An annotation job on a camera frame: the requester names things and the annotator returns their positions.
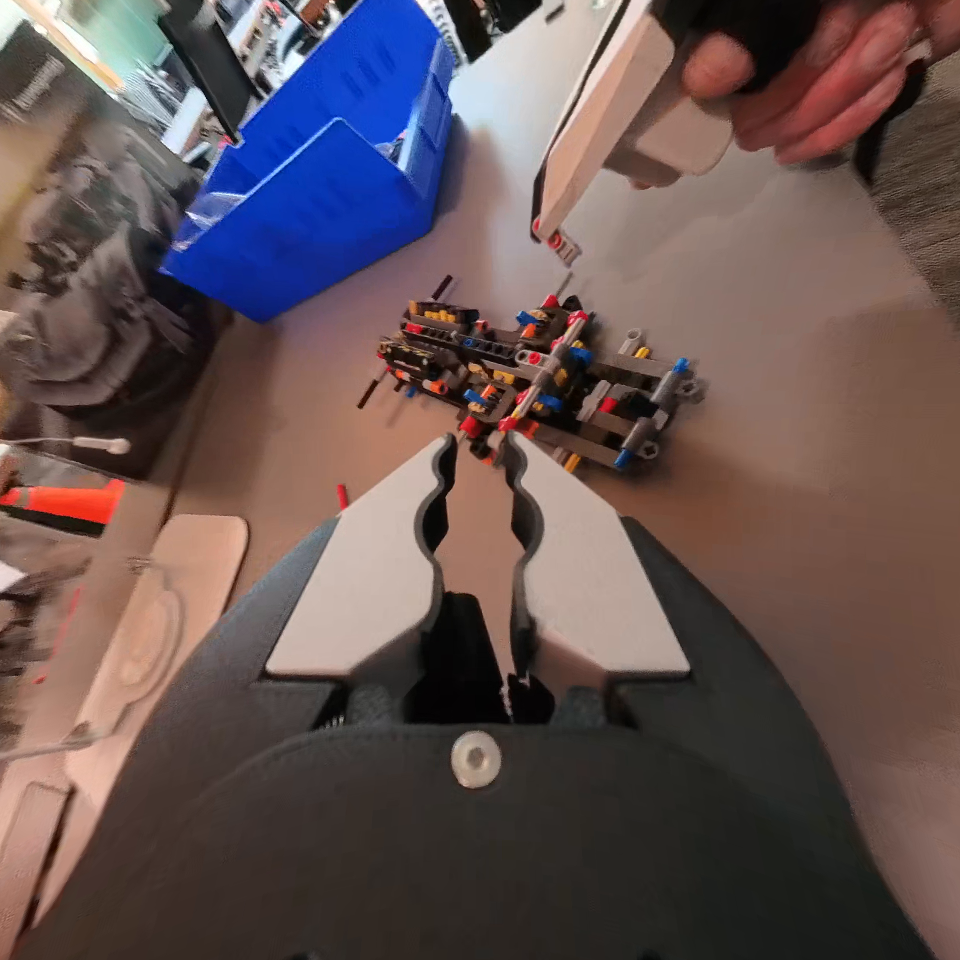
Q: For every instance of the multicoloured lego vehicle chassis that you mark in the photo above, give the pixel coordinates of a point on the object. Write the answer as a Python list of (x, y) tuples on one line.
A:
[(525, 367)]

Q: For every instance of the clear round plastic disc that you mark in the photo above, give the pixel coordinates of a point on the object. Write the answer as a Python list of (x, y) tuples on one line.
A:
[(142, 637)]

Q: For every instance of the blue plastic storage bin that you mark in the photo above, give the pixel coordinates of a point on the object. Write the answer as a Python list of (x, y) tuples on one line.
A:
[(315, 202)]

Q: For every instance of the beige flat stand base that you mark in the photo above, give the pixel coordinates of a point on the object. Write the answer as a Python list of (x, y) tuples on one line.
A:
[(210, 547)]

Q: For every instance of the black monitor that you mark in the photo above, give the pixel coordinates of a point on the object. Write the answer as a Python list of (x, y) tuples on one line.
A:
[(210, 52)]

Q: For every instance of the grey red lego connector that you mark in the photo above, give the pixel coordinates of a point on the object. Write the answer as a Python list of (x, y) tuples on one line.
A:
[(561, 246)]

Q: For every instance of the person's right hand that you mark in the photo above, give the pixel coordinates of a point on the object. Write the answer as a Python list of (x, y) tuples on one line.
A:
[(847, 67)]

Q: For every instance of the dark printed cardboard box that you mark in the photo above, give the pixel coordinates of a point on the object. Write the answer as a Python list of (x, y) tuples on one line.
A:
[(97, 300)]

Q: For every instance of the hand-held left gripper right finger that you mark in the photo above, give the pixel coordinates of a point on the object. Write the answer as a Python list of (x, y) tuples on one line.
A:
[(600, 592)]

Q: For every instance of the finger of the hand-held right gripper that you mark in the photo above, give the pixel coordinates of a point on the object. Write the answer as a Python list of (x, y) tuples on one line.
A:
[(600, 135)]

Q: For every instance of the orange plastic object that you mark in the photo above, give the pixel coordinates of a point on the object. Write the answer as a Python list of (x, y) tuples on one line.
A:
[(67, 501)]

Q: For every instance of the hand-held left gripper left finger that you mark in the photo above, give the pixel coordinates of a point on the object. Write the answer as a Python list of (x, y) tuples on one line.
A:
[(360, 585)]

